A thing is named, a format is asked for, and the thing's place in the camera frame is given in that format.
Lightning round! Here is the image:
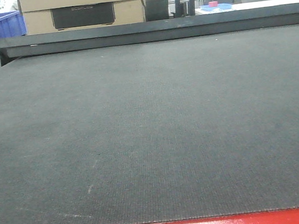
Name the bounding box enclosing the pink tape roll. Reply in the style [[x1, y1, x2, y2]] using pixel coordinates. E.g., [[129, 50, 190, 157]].
[[208, 1, 218, 7]]

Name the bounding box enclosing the blue plastic crate background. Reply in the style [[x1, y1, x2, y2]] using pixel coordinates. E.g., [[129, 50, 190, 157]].
[[0, 11, 27, 38]]

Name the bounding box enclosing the large cardboard box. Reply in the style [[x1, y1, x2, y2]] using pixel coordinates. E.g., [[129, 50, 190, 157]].
[[18, 0, 146, 35]]

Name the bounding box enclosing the blue shallow tray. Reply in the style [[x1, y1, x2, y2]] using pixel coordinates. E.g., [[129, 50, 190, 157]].
[[201, 3, 232, 12]]

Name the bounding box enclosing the black conveyor end rail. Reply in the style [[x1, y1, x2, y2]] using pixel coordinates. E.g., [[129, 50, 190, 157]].
[[0, 3, 299, 58]]

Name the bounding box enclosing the black conveyor belt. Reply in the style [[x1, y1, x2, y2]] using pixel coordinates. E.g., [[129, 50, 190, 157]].
[[0, 25, 299, 224]]

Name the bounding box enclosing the white background table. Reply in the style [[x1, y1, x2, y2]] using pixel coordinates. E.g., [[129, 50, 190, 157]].
[[195, 0, 299, 15]]

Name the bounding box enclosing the black pillar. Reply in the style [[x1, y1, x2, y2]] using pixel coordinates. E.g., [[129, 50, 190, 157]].
[[145, 0, 169, 22]]

